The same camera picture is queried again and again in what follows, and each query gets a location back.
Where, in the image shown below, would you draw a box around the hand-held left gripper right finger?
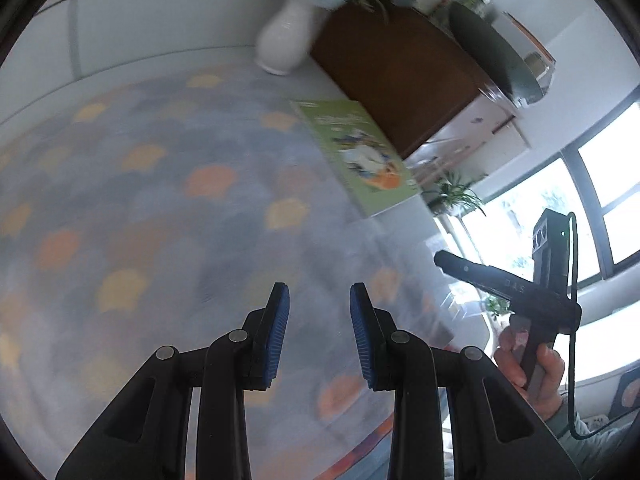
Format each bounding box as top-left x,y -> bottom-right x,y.
350,282 -> 583,480

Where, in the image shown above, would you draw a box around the white ribbed vase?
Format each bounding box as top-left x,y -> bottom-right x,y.
256,0 -> 331,77

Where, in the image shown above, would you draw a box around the brown cabinet with white drawers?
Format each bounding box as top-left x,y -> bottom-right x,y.
310,5 -> 533,186

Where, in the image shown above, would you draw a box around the light green book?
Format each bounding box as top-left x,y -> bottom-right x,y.
290,99 -> 420,219

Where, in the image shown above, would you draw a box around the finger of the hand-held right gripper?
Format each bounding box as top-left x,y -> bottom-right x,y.
434,251 -> 506,294

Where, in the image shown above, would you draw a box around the window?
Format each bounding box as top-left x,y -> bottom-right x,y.
430,102 -> 640,396

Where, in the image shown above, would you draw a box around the small green potted plant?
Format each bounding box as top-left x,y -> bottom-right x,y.
482,294 -> 511,317

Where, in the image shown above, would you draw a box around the person's right hand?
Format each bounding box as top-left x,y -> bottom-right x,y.
494,325 -> 566,421

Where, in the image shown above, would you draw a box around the dark cloth with orange print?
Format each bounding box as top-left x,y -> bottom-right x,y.
611,364 -> 640,423

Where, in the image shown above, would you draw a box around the person's right forearm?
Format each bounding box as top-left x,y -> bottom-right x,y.
542,400 -> 640,480

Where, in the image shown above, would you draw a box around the dark round plate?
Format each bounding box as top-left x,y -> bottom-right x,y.
447,0 -> 548,109

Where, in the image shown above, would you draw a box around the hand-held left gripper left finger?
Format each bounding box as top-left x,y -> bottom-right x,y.
55,282 -> 290,480

